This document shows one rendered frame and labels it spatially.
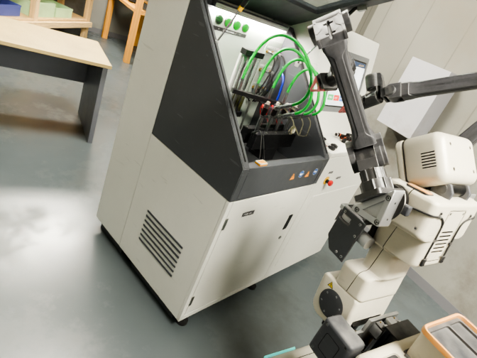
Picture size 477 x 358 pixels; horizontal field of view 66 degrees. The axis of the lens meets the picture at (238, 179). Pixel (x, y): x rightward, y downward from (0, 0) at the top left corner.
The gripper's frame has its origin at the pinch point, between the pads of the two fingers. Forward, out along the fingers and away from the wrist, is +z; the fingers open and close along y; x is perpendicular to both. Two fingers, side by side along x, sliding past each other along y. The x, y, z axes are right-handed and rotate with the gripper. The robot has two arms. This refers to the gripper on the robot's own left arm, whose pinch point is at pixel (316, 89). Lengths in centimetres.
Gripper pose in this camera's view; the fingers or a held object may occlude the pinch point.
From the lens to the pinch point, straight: 163.6
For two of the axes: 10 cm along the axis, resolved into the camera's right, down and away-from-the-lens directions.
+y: -8.5, 1.5, -5.0
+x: 2.3, 9.7, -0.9
